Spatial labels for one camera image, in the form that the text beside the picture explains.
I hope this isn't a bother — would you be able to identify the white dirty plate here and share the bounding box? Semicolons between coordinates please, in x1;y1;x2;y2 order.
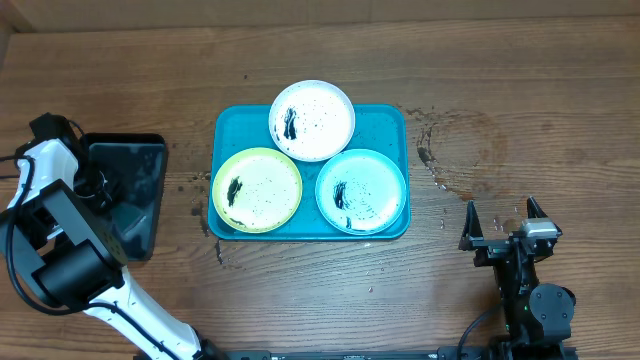
268;80;356;162

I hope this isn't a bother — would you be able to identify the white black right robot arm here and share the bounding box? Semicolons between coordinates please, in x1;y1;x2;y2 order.
455;197;577;359

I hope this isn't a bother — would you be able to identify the light blue dirty plate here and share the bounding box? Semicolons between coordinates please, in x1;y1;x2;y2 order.
315;149;408;236

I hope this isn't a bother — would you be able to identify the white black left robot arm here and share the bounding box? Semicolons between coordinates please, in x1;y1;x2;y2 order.
1;113;226;359

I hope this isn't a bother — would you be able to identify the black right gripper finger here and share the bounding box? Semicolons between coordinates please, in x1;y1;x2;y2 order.
462;200;483;240
527;196;547;219

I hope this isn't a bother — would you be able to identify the black water basin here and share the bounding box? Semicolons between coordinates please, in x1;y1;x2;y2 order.
82;133;168;261

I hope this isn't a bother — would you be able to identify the blue plastic tray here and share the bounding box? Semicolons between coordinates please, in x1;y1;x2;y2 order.
207;104;411;242

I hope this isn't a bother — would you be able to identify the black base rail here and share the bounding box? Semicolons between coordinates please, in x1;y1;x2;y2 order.
219;347;579;360

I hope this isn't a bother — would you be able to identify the yellow-green dirty plate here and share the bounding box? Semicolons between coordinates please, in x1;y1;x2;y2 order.
211;147;303;234

